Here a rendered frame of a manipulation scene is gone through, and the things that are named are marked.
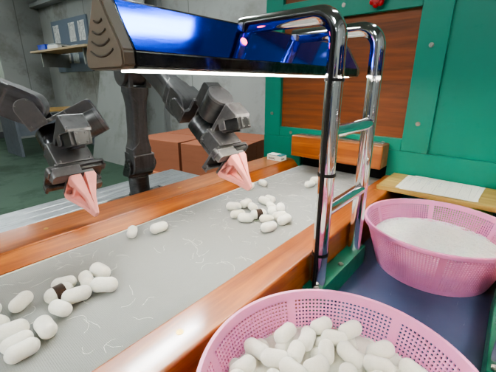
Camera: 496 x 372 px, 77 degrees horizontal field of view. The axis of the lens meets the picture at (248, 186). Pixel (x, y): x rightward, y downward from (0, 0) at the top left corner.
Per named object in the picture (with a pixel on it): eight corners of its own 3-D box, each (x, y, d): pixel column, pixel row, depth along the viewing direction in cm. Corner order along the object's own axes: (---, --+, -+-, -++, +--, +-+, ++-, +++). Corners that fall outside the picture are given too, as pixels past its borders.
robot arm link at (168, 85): (212, 100, 74) (149, 37, 86) (181, 101, 67) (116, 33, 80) (198, 140, 81) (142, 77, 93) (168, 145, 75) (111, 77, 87)
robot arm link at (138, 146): (155, 173, 98) (150, 62, 86) (135, 177, 94) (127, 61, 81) (145, 167, 102) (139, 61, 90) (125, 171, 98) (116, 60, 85)
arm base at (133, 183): (170, 169, 105) (156, 166, 109) (115, 184, 90) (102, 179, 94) (171, 191, 108) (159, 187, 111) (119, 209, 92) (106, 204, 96)
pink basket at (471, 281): (396, 313, 50) (406, 261, 47) (342, 235, 75) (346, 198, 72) (556, 308, 51) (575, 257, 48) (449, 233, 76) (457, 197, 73)
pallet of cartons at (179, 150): (132, 181, 342) (126, 136, 327) (195, 163, 418) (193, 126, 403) (228, 208, 267) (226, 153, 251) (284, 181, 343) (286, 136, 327)
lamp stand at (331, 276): (229, 271, 61) (224, 16, 47) (286, 235, 76) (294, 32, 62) (317, 314, 49) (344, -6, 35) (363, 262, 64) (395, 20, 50)
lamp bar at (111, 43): (86, 70, 36) (75, -1, 34) (329, 77, 81) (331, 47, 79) (122, 68, 31) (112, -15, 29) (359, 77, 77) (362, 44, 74)
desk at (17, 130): (100, 145, 540) (95, 107, 520) (22, 157, 449) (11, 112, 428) (83, 141, 575) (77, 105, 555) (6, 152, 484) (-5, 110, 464)
